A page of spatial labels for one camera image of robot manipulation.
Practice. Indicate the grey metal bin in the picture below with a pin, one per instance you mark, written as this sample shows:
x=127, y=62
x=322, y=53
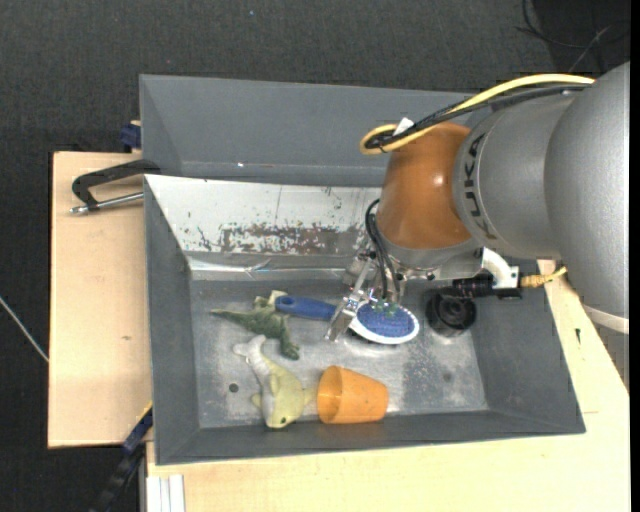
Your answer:
x=280, y=120

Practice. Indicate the orange plastic cup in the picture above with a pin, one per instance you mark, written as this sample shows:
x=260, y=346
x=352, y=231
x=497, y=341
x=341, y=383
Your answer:
x=357, y=396

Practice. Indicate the black cylinder on white bracket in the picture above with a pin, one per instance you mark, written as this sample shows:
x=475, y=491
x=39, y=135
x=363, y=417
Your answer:
x=475, y=285

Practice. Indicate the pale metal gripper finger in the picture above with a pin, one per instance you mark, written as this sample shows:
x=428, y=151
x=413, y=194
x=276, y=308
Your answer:
x=353, y=316
x=338, y=324

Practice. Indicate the black round cap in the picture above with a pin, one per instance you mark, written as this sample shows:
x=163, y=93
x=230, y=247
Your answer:
x=450, y=312

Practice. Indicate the pale wood flat board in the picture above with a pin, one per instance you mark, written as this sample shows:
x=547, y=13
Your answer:
x=95, y=310

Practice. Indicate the green toy dinosaur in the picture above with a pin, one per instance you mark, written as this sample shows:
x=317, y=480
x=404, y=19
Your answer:
x=265, y=322

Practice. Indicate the white and yellow toy dolphin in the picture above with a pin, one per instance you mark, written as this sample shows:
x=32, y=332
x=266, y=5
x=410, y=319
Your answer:
x=282, y=395

